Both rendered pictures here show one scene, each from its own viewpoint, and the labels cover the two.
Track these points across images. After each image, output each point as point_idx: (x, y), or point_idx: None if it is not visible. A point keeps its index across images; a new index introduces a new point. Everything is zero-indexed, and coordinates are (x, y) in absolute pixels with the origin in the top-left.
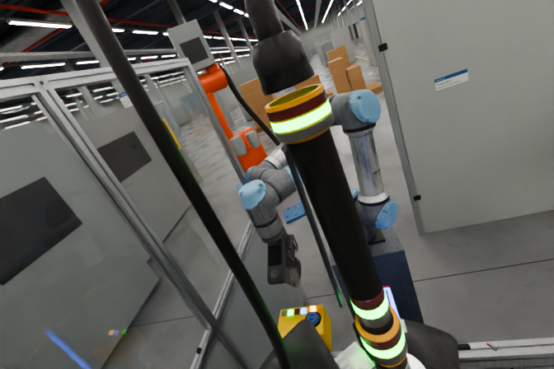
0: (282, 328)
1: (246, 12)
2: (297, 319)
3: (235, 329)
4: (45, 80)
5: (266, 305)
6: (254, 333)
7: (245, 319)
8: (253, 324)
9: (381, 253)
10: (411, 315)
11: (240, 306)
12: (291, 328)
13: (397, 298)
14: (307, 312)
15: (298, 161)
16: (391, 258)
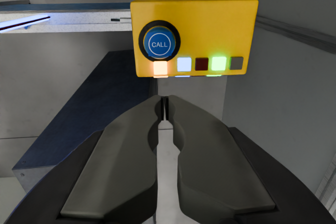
0: (241, 25)
1: None
2: (201, 46)
3: (329, 74)
4: None
5: (266, 115)
6: (287, 78)
7: (306, 93)
8: (289, 90)
9: (50, 169)
10: (85, 91)
11: (320, 109)
12: (216, 23)
13: (83, 106)
14: (175, 60)
15: None
16: (41, 158)
